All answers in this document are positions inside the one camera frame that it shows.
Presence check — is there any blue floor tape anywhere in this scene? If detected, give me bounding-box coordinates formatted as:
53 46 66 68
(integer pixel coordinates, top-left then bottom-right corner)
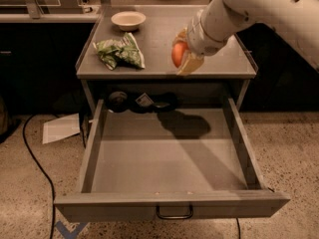
55 220 90 239

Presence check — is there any grey open drawer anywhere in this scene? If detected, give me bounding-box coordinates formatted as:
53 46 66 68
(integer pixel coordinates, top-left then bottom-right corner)
55 99 290 222

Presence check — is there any white paper sheet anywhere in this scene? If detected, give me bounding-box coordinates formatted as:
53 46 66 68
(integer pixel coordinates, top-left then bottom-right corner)
43 114 80 144

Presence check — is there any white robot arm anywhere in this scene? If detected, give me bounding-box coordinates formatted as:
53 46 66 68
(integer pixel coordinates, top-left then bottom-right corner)
171 0 319 76

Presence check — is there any black cable bundle with tag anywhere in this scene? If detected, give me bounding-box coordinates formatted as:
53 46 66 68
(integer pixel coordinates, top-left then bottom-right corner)
105 91 179 115

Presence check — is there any black floor cable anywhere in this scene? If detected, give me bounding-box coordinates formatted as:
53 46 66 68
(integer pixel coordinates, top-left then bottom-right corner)
22 114 56 239

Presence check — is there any green chip bag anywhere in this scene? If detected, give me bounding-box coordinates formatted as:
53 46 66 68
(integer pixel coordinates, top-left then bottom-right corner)
93 32 146 71

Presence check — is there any white paper bowl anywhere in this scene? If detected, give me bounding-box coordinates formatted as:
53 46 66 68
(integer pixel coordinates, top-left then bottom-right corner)
111 11 146 32

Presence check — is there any grey cabinet counter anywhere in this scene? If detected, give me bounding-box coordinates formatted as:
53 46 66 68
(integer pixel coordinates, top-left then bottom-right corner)
77 5 257 110

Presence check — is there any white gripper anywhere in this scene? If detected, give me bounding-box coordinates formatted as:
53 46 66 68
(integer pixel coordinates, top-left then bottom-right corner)
173 10 228 76

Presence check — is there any orange fruit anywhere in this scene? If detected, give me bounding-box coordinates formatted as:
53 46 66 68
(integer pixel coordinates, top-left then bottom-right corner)
171 42 188 68

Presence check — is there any black drawer handle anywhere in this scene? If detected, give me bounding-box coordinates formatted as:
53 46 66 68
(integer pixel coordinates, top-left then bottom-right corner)
156 205 193 220

